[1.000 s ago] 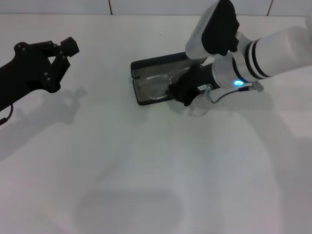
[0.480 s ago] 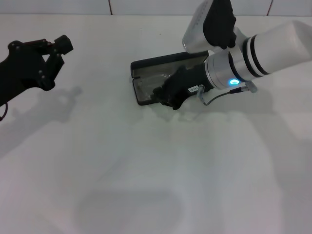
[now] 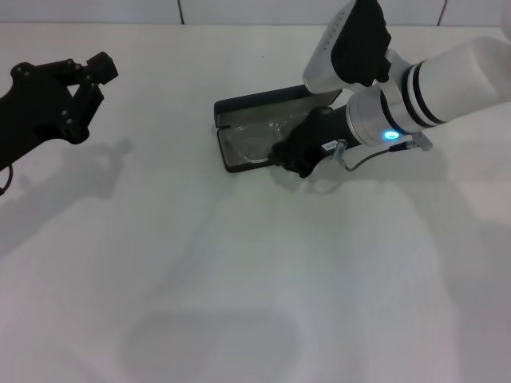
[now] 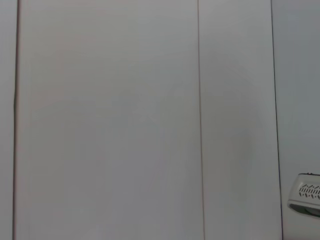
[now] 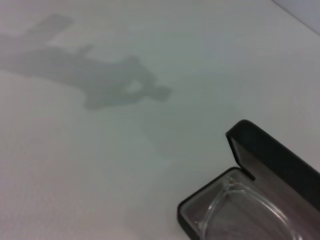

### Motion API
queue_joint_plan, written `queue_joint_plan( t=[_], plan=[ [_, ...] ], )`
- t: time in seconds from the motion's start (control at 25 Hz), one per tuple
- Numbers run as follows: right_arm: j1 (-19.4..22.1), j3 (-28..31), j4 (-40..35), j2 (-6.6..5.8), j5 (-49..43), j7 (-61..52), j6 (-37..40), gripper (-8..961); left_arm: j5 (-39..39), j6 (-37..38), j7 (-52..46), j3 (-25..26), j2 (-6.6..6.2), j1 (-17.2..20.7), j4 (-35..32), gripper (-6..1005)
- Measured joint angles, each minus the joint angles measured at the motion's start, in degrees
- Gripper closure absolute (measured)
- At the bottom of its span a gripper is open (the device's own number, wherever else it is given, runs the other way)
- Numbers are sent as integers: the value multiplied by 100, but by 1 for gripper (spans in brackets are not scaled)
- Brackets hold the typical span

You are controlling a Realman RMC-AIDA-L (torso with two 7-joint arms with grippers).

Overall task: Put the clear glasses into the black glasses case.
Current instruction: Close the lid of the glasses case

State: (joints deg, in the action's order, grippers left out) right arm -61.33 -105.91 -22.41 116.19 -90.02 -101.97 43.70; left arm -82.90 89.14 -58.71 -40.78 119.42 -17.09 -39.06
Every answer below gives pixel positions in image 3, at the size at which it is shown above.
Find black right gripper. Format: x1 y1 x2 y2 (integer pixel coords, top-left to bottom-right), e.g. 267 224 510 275
270 104 360 180

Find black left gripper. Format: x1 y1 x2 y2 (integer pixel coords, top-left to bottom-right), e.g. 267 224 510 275
0 51 120 169

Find clear plastic glasses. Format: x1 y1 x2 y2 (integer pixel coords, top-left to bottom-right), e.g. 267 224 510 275
228 117 299 165

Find black glasses case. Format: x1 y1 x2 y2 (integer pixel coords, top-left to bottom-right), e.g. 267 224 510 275
213 84 344 174

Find right gripper silver plug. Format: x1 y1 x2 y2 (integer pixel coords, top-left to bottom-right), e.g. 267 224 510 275
330 137 349 167

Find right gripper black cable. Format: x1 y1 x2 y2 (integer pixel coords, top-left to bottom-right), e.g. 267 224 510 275
343 133 434 173

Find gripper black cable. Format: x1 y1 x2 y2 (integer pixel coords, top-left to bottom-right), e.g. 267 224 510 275
0 163 15 197
343 133 434 173

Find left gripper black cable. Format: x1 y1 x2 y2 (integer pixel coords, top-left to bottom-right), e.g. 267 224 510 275
0 163 15 197

